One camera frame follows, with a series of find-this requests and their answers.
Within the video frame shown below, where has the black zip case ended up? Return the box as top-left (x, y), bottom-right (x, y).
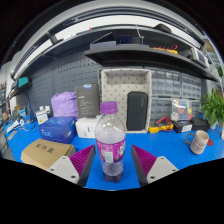
top-left (126, 91), bottom-right (149, 132)

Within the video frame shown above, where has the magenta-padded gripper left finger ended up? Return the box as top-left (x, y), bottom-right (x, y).
top-left (46, 144), bottom-right (97, 188)

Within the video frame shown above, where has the black soft pouch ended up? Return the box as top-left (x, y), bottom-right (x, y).
top-left (191, 117), bottom-right (211, 132)

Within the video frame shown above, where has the black white-labelled box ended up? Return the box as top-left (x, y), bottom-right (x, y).
top-left (172, 119), bottom-right (194, 134)

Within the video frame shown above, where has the beige patterned ceramic mug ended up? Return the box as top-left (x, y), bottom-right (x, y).
top-left (185, 129), bottom-right (210, 155)

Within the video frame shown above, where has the white product box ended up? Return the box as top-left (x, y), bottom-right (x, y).
top-left (75, 115), bottom-right (103, 139)

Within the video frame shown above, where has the clear purple-capped drink bottle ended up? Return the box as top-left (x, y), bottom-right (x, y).
top-left (94, 101), bottom-right (127, 183)

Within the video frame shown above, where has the small white yellow-labelled box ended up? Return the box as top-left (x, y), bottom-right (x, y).
top-left (35, 109), bottom-right (49, 125)

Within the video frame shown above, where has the green potted plant white pot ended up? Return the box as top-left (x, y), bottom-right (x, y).
top-left (199, 88), bottom-right (224, 130)

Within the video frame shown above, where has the dark workbench shelf unit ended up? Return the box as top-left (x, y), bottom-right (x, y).
top-left (9, 24), bottom-right (221, 83)

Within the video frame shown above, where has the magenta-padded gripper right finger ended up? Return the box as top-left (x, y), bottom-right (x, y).
top-left (130, 144), bottom-right (179, 188)

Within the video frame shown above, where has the purple plastic bag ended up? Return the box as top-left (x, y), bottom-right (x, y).
top-left (50, 91), bottom-right (80, 120)

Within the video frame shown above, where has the brown cardboard box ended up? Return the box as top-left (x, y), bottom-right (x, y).
top-left (20, 138), bottom-right (77, 170)

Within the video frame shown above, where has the yellow multimeter with leads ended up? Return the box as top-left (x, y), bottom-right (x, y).
top-left (148, 115), bottom-right (174, 134)

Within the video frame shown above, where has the blue product box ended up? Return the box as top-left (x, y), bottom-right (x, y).
top-left (38, 116), bottom-right (78, 144)

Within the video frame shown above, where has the dark grey flat box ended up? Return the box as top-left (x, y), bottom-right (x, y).
top-left (74, 83), bottom-right (101, 119)

